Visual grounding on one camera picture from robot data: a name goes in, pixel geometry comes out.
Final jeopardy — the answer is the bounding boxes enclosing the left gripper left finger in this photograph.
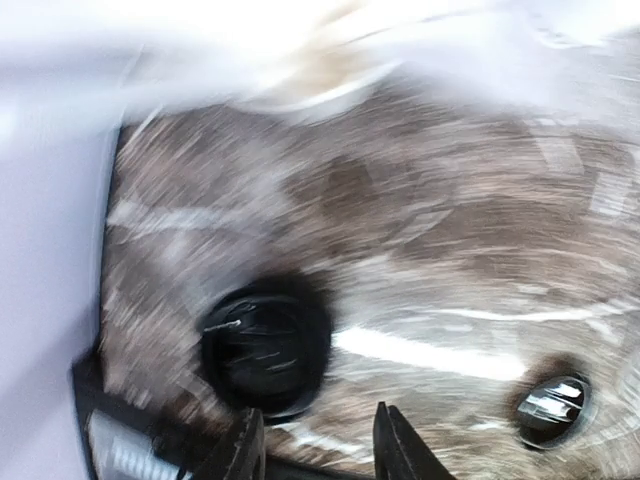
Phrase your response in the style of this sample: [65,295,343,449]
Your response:
[209,409,265,480]

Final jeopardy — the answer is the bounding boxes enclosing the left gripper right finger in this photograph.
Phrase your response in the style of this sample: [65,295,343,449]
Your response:
[373,402,455,480]

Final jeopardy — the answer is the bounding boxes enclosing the stack of black lids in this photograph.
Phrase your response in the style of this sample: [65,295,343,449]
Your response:
[198,272,334,425]

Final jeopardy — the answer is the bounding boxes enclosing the single black cup lid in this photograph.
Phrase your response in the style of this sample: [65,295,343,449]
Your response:
[514,373,593,451]

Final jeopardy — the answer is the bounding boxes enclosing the white slotted cable duct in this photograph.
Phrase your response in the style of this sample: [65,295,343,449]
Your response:
[87,411,193,480]

